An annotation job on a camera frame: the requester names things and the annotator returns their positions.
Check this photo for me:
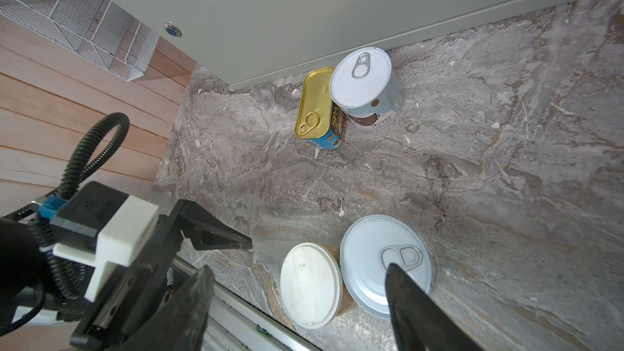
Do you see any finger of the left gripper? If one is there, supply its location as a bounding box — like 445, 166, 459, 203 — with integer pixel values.
170, 199, 253, 251

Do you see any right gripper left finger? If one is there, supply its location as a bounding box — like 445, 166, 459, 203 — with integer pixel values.
117, 266, 215, 351

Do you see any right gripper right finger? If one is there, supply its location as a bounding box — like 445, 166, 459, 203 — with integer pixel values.
385, 263, 482, 350

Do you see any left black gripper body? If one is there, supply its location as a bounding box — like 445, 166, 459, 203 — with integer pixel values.
70, 215, 185, 350

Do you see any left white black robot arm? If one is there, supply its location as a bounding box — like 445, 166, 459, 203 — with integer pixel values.
1, 197, 253, 350

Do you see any blue label can front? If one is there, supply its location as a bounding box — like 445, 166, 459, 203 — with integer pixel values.
340, 214, 438, 319

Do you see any gold flat sardine tin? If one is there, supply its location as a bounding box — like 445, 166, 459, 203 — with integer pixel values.
294, 67, 346, 150

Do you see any grey metal cabinet box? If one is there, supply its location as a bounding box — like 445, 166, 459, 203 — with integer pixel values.
111, 0, 575, 89

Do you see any teal label can back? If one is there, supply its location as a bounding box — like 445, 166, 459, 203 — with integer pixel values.
329, 47, 404, 130

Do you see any aluminium front rail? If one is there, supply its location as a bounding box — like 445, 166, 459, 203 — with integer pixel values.
201, 283, 318, 350

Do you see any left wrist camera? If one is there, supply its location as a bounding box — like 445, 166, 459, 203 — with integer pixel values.
37, 181, 159, 302

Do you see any black corrugated cable hose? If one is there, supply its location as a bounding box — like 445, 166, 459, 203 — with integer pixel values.
0, 111, 132, 301

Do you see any white wire mesh shelf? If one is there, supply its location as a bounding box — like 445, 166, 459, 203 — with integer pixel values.
1, 0, 159, 81

